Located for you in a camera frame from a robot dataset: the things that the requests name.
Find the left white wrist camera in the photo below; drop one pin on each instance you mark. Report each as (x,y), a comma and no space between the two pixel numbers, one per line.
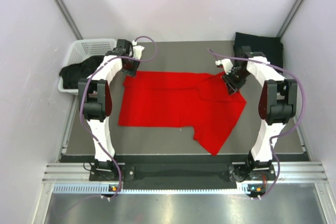
(137,50)

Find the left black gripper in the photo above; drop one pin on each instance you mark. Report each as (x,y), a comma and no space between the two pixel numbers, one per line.
(133,72)

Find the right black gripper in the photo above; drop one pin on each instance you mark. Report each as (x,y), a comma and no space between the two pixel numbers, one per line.
(232,87)

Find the red t shirt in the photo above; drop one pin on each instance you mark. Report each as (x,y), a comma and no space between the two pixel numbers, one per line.
(182,99)

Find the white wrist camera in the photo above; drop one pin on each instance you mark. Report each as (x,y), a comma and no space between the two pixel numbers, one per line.
(137,50)
(225,64)

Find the aluminium frame rail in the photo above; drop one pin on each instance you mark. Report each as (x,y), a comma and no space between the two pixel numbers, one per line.
(290,172)

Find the folded black t shirt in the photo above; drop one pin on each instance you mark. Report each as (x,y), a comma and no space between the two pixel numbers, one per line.
(271,47)

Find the black t shirt in basket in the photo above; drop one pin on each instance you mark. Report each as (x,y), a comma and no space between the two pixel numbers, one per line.
(71,74)

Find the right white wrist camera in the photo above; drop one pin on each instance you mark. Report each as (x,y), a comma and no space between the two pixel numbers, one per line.
(225,64)

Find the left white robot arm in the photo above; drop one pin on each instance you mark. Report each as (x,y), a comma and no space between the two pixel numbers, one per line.
(96,104)

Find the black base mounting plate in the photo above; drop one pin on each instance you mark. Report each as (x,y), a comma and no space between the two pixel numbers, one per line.
(237,173)

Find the white plastic laundry basket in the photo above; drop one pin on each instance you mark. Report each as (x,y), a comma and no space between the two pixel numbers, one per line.
(80,50)

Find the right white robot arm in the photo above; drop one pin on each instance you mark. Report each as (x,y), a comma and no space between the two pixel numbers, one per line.
(277,105)

